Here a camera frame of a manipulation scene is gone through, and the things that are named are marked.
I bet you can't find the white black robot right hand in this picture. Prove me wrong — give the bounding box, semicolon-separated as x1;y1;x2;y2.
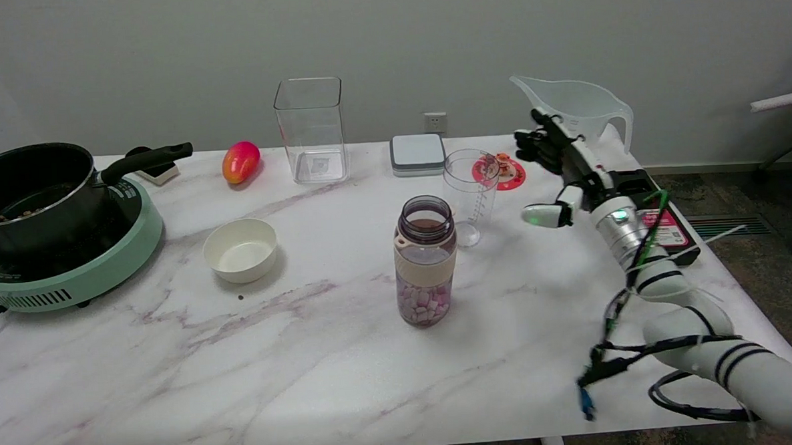
513;104;622;231

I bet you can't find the small clear measuring cup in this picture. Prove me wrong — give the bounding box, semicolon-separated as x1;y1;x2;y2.
441;147;504;249

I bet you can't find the large clear measuring jug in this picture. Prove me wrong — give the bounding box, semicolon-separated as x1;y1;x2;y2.
509;70;636;160

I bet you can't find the red round coaster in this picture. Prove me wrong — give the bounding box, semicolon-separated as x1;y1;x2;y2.
471;151;527;193

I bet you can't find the black box with pink label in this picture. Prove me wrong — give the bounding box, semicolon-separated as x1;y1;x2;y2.
608;166;702;270

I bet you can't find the metal floor vent grille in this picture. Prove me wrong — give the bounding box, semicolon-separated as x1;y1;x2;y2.
686;212;773;239

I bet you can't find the white grey kitchen scale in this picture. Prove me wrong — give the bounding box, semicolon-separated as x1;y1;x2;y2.
389;133;449;178

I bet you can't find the bottle with pink candies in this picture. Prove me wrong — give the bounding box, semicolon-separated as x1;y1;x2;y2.
391;194;461;329

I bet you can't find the black chair base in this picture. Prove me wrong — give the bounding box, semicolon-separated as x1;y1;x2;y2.
750;135;792;268

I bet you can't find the white padded bar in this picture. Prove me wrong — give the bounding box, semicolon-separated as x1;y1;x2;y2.
749;88;792;114

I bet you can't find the clear square plastic container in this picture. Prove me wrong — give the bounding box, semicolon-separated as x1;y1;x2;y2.
272;76;350;186

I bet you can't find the red orange mango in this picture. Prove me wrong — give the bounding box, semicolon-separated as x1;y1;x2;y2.
221;140;262;186

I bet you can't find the white bowl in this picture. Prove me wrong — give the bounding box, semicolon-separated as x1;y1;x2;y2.
202;217;280;286

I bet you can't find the small white black device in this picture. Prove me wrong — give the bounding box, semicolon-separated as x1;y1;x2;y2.
124;145;181;188

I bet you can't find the green induction cooker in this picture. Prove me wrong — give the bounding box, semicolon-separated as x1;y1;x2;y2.
0;174;168;315

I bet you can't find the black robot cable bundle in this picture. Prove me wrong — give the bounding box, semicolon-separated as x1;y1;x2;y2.
569;185;792;430

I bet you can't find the black pot with handle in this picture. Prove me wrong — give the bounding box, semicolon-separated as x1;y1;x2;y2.
0;136;198;258

